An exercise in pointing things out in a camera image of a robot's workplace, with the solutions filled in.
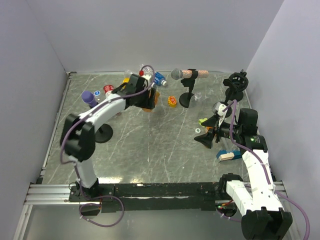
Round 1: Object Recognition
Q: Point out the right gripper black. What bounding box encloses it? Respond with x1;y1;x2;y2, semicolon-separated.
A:
194;114;243;149

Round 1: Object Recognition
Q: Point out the clear bottle green-print white cap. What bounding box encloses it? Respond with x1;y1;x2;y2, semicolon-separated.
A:
194;92;202;102

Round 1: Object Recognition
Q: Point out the orange juice bottle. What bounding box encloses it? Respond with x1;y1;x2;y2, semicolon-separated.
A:
141;88;160;113

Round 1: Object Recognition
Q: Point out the blue label clear bottle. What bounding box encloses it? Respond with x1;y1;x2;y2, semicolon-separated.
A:
154;72;168;87

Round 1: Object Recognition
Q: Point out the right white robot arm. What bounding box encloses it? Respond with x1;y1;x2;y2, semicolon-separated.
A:
194;105;293;240

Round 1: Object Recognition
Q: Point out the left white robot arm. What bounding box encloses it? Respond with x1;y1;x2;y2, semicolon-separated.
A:
60;74;157;201

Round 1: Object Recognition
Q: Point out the yellow lemon drink bottle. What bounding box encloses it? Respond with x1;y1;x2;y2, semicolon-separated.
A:
123;77;130;83

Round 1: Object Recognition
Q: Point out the red label clear bottle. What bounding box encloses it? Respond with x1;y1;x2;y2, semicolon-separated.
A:
103;84;115;98

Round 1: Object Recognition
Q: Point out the lime green toy brick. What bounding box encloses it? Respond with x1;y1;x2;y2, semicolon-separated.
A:
198;118;208;125

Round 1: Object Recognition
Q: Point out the blue beige toy brick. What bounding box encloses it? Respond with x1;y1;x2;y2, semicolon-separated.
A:
216;150;242;162

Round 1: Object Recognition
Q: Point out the blue white loose cap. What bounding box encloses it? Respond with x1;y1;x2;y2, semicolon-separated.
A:
94;90;101;97

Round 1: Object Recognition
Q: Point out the black microphone stand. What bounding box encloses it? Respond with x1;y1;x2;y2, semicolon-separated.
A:
179;69;198;108

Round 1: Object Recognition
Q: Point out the yellow orange toy block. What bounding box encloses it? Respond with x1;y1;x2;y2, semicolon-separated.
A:
167;95;177;108

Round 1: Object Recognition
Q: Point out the black clamp stand front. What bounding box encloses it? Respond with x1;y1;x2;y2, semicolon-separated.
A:
217;74;247;108

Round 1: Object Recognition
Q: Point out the silver head microphone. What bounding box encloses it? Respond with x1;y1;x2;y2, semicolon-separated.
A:
170;68;209;80

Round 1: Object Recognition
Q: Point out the purple microphone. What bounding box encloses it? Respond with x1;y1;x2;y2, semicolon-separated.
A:
81;90;98;108

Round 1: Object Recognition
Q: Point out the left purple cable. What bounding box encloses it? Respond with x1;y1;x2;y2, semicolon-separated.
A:
59;64;156;201

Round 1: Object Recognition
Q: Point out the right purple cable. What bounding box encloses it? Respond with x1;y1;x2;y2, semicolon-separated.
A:
219;99;311;240

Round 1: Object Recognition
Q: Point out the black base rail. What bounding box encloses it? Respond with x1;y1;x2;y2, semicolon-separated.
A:
68;182;237;213

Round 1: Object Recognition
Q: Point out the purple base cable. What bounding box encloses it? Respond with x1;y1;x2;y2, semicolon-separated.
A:
78;195;125;228

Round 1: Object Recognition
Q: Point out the aluminium frame rail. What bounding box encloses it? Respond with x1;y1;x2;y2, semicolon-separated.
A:
23;182;76;206

